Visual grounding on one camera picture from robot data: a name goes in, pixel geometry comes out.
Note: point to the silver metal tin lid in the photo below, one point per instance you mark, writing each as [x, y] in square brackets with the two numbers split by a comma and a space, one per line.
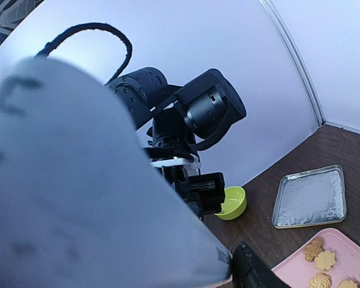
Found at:
[310, 198]

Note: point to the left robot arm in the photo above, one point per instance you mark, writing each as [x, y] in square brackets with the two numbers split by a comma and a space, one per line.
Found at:
[183, 120]

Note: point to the aluminium corner post left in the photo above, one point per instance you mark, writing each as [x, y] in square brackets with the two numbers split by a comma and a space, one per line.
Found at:
[296, 58]

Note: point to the green bowl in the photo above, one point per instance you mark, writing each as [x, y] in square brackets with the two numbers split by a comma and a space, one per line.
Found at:
[234, 204]

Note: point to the swirl butter cookie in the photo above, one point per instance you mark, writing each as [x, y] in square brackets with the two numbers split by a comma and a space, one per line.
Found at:
[320, 280]

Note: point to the pink tray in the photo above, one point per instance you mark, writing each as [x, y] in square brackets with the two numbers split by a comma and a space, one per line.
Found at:
[295, 271]

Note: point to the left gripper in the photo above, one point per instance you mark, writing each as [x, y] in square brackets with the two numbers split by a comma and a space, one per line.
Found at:
[203, 194]

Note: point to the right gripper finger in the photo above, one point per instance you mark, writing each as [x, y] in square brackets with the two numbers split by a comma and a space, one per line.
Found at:
[250, 271]

